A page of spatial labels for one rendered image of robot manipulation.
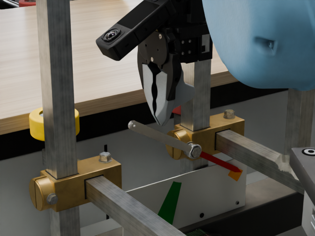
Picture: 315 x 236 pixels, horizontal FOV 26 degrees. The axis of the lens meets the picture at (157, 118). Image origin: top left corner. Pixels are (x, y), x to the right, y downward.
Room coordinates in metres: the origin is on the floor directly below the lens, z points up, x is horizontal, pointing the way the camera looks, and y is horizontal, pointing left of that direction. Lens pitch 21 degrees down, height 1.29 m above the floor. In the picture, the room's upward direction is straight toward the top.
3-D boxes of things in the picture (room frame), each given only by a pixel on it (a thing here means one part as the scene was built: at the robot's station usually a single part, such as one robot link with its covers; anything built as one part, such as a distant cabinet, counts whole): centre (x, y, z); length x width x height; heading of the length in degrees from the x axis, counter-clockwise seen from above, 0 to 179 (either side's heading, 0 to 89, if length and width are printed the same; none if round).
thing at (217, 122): (1.08, -0.08, 0.85); 0.13 x 0.06 x 0.05; 124
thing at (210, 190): (1.03, -0.05, 0.75); 0.26 x 0.01 x 0.10; 124
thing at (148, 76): (0.96, -0.01, 0.97); 0.06 x 0.03 x 0.09; 124
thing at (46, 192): (0.94, 0.12, 0.83); 0.13 x 0.06 x 0.05; 124
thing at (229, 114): (1.11, -0.13, 0.88); 0.02 x 0.02 x 0.01
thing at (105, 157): (0.97, 0.08, 0.86); 0.02 x 0.02 x 0.01
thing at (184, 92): (0.93, -0.03, 0.97); 0.06 x 0.03 x 0.09; 124
